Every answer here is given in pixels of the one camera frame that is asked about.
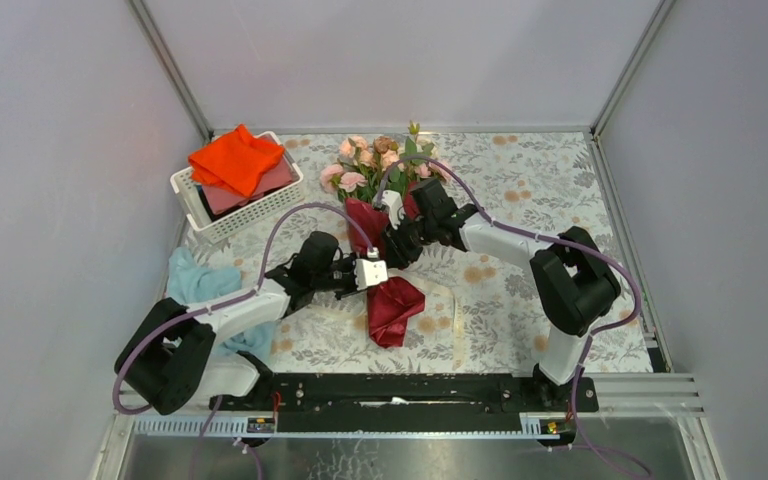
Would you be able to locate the peach fake flower stem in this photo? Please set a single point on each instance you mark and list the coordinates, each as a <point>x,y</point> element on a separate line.
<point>356,152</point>

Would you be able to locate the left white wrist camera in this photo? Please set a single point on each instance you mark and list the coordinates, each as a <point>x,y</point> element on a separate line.
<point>370,273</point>

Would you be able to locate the white plastic basket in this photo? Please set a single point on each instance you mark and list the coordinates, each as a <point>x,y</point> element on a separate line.
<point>214,213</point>

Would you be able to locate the cream ribbon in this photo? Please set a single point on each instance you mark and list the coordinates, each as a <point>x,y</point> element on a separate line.
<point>356,305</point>

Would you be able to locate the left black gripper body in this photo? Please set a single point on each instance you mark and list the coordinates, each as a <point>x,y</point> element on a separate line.
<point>339,281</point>

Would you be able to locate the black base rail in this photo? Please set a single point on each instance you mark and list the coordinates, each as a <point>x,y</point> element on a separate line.
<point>410,403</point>

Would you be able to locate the dried brown fake flower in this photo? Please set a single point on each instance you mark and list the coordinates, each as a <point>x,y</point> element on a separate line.
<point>384,144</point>

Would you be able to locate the floral patterned tablecloth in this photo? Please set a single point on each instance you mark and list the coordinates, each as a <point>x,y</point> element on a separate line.
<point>543,182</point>

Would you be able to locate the dark red wrapping paper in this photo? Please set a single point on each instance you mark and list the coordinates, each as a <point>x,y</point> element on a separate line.
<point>389,305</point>

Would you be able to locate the light blue cloth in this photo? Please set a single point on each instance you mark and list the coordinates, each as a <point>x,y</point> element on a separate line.
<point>189,282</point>

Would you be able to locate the orange folded cloth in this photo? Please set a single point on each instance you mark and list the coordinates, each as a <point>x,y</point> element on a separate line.
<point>236,161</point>

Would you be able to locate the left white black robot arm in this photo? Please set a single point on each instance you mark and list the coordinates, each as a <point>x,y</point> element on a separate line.
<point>175,358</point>

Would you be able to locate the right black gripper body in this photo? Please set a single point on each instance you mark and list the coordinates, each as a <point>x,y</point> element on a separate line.
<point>408,240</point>

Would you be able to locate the pink fake flower bunch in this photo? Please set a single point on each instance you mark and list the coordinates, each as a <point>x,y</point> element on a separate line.
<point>438,170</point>

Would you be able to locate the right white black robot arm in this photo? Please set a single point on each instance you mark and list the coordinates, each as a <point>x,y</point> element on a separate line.
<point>574,280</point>

